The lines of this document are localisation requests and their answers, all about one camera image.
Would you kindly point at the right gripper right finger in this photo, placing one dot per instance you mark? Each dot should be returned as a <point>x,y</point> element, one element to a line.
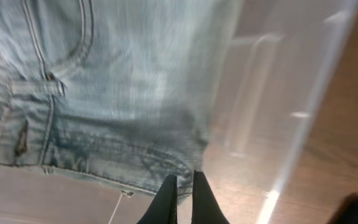
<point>205,209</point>

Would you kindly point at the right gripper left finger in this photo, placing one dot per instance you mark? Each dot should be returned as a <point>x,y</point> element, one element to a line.
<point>163,208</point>

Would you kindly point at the light blue denim jeans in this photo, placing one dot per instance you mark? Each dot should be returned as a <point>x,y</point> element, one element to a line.
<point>117,92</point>

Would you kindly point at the black shorts red waistband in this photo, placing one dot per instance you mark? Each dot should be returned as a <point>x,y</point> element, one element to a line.
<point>347,212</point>

